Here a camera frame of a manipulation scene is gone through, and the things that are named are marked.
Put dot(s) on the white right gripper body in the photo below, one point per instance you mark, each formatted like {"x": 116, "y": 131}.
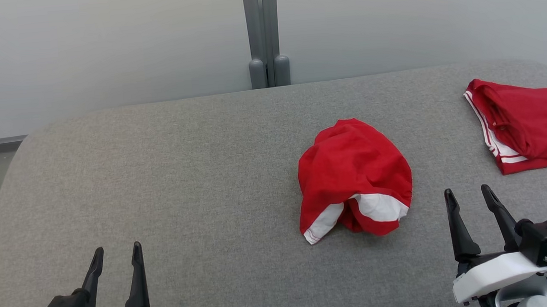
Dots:
{"x": 493, "y": 273}

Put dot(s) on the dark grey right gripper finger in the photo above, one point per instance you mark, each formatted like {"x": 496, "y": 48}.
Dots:
{"x": 461, "y": 236}
{"x": 505, "y": 224}

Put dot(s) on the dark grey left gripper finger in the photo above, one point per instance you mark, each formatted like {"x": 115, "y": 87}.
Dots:
{"x": 138, "y": 288}
{"x": 93, "y": 281}

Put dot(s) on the red jersey with white trim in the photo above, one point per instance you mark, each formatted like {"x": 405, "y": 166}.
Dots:
{"x": 526, "y": 126}

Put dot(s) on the red shorts with white stripe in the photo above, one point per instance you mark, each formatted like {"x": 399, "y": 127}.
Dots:
{"x": 351, "y": 167}

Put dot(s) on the grey fabric sofa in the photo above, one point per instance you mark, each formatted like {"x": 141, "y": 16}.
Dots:
{"x": 184, "y": 179}

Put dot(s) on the grey partition post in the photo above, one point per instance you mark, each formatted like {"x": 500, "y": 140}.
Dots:
{"x": 265, "y": 33}

